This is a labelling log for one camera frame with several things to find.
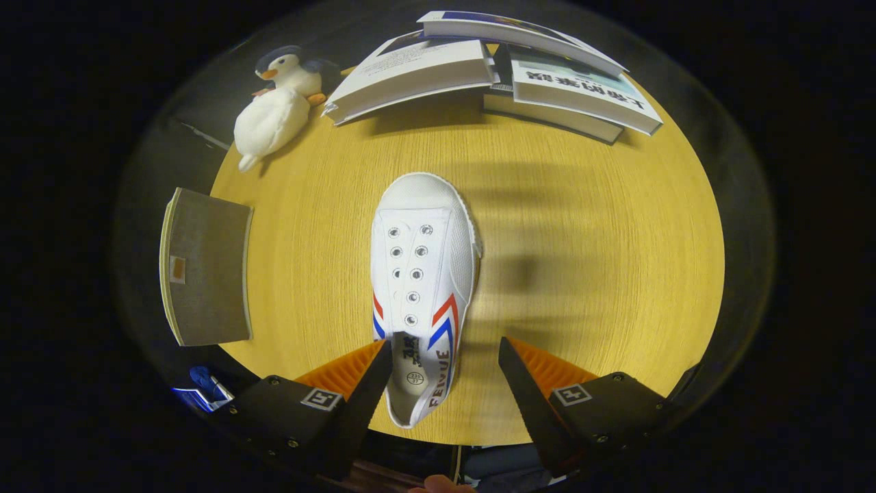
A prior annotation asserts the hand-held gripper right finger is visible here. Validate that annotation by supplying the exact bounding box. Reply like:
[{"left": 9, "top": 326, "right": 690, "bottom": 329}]
[{"left": 498, "top": 336, "right": 678, "bottom": 477}]

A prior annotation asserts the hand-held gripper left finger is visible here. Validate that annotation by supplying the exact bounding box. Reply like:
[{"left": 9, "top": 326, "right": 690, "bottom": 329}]
[{"left": 218, "top": 339, "right": 394, "bottom": 481}]

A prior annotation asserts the white canvas shoe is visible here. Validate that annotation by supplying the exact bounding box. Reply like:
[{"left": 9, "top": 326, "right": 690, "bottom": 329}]
[{"left": 370, "top": 173, "right": 483, "bottom": 430}]

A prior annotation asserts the grey fabric storage box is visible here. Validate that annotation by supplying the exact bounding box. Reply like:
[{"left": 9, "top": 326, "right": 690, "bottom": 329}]
[{"left": 159, "top": 187, "right": 255, "bottom": 348}]

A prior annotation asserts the blue white item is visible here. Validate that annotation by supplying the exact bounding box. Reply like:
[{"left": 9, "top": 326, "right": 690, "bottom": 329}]
[{"left": 171, "top": 365, "right": 237, "bottom": 414}]

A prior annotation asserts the white plush duck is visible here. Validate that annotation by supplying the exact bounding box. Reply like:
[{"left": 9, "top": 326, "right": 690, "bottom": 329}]
[{"left": 233, "top": 87, "right": 311, "bottom": 173}]

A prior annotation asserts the white book with teal print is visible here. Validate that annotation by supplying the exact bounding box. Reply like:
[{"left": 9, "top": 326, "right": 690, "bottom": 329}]
[{"left": 510, "top": 45, "right": 663, "bottom": 136}]

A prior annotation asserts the thick white cover book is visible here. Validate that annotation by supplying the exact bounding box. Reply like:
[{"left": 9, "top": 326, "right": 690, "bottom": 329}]
[{"left": 322, "top": 31, "right": 497, "bottom": 126}]

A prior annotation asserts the plush penguin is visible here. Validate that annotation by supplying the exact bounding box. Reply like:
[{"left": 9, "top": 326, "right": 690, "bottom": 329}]
[{"left": 255, "top": 45, "right": 341, "bottom": 107}]

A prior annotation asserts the blue cover book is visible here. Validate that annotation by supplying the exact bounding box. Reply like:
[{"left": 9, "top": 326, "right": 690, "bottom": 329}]
[{"left": 416, "top": 10, "right": 629, "bottom": 77}]

